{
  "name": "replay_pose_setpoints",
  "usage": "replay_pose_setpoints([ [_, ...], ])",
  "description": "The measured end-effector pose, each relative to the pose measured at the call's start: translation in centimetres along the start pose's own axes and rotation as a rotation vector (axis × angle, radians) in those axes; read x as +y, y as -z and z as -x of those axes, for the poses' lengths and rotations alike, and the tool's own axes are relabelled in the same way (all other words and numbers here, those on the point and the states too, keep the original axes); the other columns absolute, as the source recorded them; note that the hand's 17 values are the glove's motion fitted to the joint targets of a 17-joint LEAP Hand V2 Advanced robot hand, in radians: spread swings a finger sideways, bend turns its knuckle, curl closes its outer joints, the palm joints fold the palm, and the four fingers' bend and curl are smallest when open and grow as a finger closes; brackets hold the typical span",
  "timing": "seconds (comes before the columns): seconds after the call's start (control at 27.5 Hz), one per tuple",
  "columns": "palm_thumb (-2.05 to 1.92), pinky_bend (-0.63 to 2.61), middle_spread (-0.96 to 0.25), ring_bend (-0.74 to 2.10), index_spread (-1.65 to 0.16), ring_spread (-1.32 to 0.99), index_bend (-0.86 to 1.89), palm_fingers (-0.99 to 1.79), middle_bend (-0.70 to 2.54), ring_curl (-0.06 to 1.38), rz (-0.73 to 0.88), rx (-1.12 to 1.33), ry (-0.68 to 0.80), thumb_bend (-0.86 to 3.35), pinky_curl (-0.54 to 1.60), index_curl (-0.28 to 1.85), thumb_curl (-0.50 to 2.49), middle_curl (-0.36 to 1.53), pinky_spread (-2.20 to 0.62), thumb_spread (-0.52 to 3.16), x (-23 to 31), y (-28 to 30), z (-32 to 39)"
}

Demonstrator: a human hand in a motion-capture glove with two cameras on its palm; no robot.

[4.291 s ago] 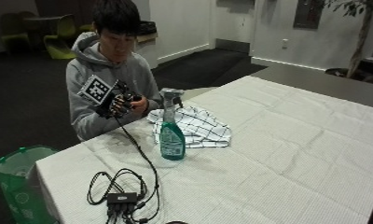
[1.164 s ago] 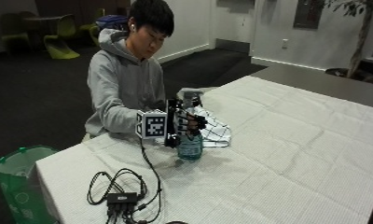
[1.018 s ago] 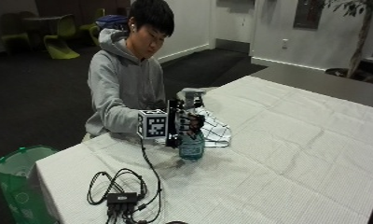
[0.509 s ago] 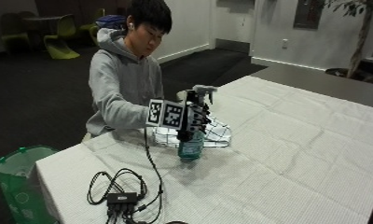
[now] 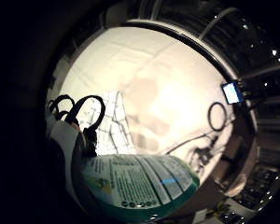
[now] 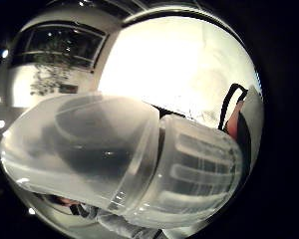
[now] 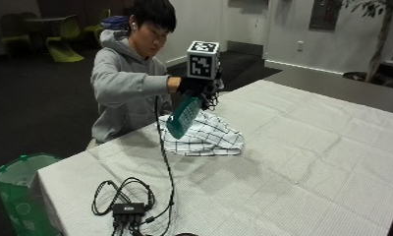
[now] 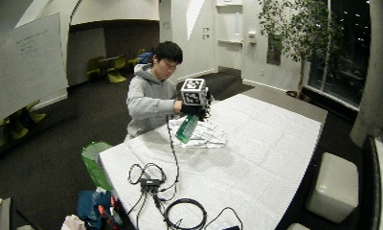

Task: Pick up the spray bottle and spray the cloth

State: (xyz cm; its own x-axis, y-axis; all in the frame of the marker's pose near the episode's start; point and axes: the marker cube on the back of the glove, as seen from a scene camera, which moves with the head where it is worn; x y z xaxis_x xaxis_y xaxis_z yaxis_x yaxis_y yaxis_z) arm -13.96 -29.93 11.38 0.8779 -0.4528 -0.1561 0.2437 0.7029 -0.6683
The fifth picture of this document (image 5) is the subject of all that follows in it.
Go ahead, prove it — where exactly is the green labelled white container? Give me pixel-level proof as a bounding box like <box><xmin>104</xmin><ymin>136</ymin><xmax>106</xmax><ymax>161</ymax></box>
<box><xmin>72</xmin><ymin>153</ymin><xmax>201</xmax><ymax>223</ymax></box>

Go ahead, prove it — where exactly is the white checked cloth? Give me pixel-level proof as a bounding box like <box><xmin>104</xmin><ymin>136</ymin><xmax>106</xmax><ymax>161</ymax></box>
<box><xmin>75</xmin><ymin>90</ymin><xmax>137</xmax><ymax>157</ymax></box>

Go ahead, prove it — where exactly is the small lit screen device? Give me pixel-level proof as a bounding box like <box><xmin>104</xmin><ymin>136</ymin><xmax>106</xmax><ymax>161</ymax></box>
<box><xmin>220</xmin><ymin>80</ymin><xmax>245</xmax><ymax>105</ymax></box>

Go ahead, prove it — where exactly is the black cable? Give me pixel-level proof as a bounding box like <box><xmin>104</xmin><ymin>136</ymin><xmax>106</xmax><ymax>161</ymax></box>
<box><xmin>164</xmin><ymin>101</ymin><xmax>231</xmax><ymax>156</ymax></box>

